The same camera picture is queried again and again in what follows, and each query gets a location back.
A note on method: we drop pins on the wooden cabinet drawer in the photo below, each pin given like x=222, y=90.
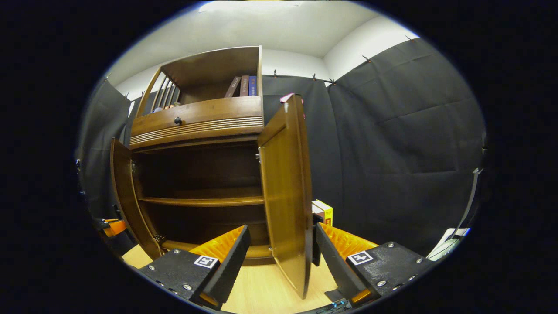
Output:
x=218, y=111

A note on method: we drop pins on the cardboard box with yellow edge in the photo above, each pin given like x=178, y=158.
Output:
x=324, y=213

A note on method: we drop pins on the blue book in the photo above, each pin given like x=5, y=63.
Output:
x=253, y=86

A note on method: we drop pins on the upright brown book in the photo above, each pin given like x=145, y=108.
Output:
x=244, y=86

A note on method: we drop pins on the white flat object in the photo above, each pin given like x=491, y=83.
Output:
x=444, y=248

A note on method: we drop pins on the ceiling light panel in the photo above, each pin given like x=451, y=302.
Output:
x=253, y=5

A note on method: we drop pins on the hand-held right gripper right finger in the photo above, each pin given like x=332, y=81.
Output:
x=333, y=261

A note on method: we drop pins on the orange wooden ornament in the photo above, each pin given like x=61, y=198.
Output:
x=172, y=106

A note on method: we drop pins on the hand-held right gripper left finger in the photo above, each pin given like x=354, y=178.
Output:
x=230, y=266

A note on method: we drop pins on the wooden double-door shoe cabinet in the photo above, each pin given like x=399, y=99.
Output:
x=205, y=174

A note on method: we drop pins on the wooden inner shelf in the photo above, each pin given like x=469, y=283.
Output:
x=205, y=200

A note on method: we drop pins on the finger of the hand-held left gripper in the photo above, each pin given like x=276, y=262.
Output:
x=117, y=226

